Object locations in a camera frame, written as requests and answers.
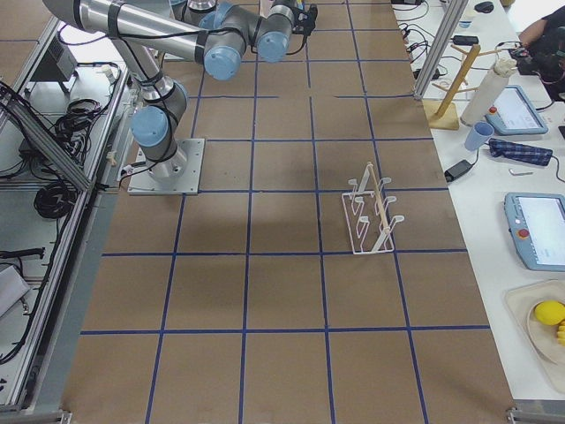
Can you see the beige tray on desk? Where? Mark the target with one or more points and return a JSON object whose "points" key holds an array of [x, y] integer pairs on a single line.
{"points": [[542, 338]]}

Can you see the person in black shirt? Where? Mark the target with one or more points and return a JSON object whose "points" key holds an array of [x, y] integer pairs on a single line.
{"points": [[544, 41]]}

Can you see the teach pendant tablet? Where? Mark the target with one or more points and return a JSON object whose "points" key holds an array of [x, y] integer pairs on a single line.
{"points": [[513, 114], [536, 226]]}

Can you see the black power adapter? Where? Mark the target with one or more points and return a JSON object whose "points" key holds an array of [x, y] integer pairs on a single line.
{"points": [[457, 170]]}

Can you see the upper teach pendant tablet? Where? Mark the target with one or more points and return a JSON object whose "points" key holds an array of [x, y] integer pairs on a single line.
{"points": [[513, 114]]}

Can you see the wooden mug tree stand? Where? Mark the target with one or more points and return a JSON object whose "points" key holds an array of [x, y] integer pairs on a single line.
{"points": [[443, 115]]}

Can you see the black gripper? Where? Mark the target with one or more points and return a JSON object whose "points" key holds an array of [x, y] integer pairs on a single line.
{"points": [[311, 18]]}

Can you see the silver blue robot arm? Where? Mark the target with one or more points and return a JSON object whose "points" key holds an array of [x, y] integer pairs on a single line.
{"points": [[214, 34]]}

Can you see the grey control box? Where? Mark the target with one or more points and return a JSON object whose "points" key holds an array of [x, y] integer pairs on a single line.
{"points": [[58, 65]]}

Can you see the yellow lemon toy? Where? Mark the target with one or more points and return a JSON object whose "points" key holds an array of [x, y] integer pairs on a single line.
{"points": [[549, 312]]}

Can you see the white paper towel roll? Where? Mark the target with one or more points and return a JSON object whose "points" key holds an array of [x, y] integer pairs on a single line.
{"points": [[491, 86]]}

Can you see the blue plaid folded umbrella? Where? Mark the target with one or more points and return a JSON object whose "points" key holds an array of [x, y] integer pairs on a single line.
{"points": [[520, 152]]}

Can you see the light blue cup on desk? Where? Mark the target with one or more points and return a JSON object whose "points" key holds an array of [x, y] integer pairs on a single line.
{"points": [[479, 134]]}

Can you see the lower teach pendant tablet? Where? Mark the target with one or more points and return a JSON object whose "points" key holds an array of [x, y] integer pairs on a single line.
{"points": [[536, 226]]}

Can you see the white wire cup rack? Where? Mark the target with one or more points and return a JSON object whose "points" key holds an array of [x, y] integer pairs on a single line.
{"points": [[365, 206]]}

